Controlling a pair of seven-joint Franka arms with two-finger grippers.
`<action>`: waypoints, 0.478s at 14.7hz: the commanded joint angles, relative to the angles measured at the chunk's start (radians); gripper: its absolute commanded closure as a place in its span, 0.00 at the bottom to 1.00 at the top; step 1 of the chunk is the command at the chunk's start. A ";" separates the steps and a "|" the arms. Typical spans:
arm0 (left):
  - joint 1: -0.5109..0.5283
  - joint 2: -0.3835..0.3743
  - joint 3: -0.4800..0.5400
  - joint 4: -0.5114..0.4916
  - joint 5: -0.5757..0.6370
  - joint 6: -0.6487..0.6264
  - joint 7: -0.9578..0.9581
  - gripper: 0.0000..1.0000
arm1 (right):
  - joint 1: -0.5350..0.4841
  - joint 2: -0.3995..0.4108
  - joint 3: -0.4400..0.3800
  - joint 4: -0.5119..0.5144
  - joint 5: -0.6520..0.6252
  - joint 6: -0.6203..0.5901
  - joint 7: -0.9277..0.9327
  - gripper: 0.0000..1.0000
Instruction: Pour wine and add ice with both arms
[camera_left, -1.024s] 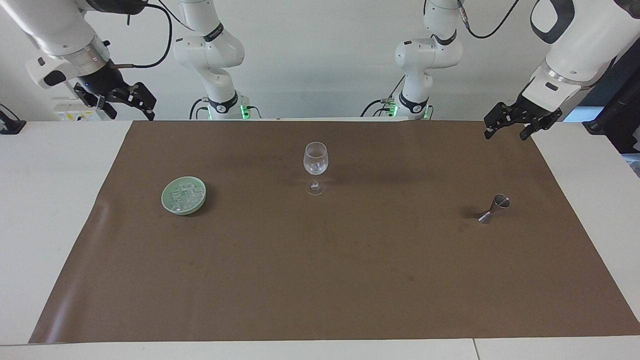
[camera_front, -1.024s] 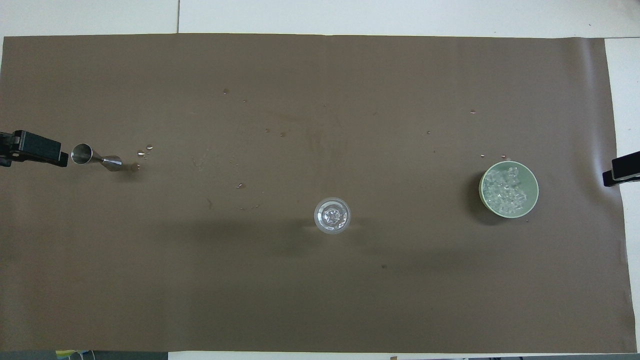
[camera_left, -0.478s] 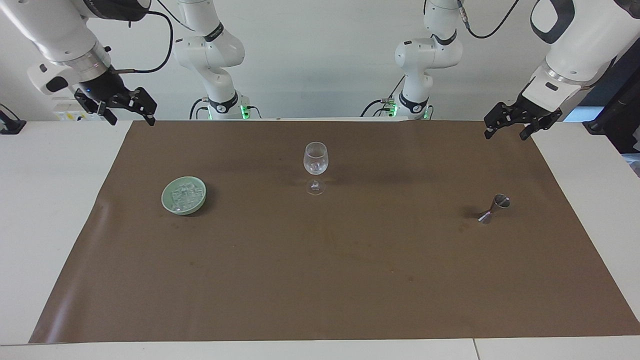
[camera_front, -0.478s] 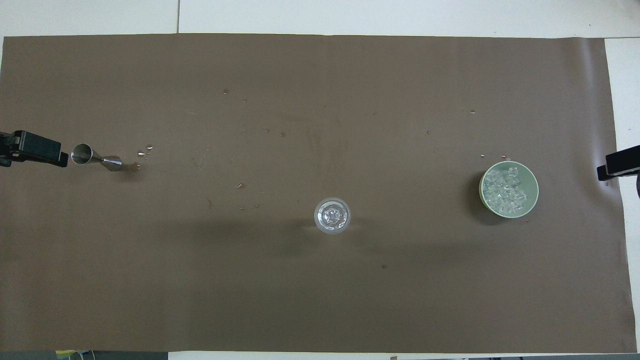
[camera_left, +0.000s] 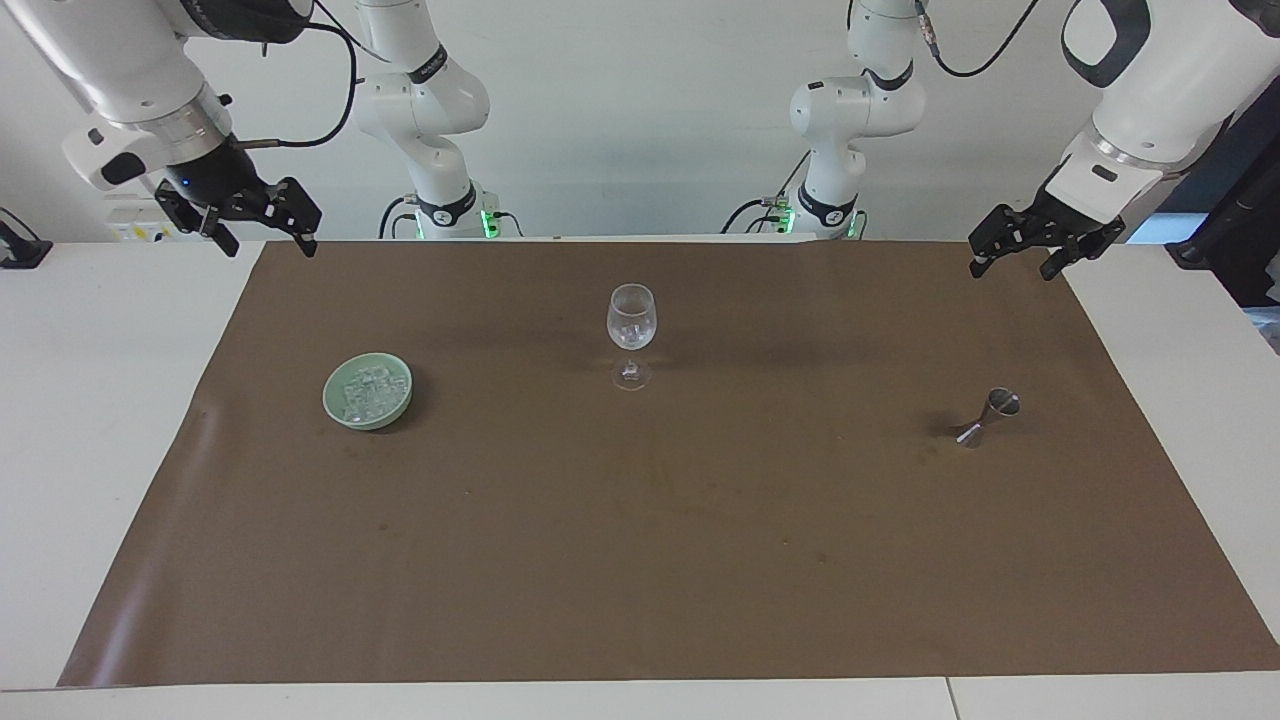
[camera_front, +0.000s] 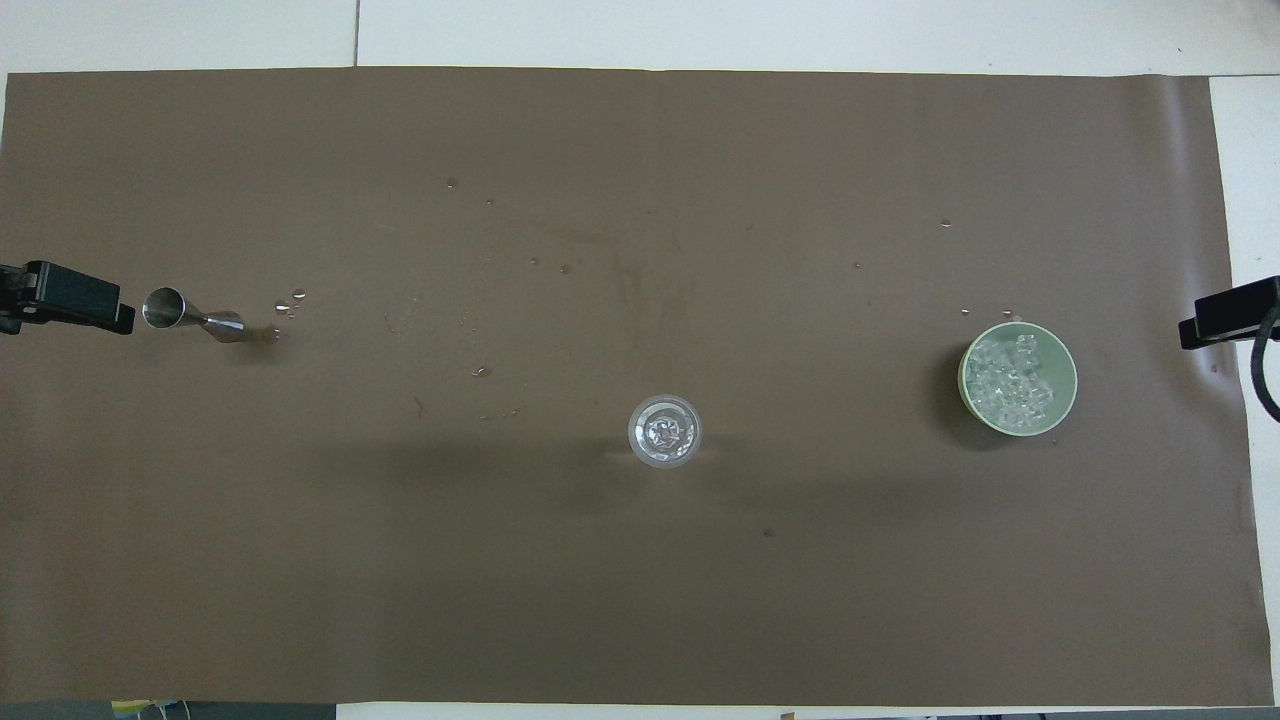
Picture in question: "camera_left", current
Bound green bowl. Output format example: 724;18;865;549
322;352;415;432

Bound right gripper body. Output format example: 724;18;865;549
164;132;273;217

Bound white power strip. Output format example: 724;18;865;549
104;194;206;244

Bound metal jigger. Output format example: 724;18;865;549
954;387;1023;449

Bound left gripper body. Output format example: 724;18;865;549
1028;184;1103;243

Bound black cable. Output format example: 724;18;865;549
377;195;423;240
719;150;813;236
912;0;1042;79
234;0;361;150

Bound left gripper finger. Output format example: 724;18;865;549
1039;220;1127;282
967;203;1051;280

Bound clear wine glass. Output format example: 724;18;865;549
606;284;659;392

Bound clear ice cubes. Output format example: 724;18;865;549
336;364;405;417

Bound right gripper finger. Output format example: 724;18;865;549
154;183;242;258
236;177;323;258

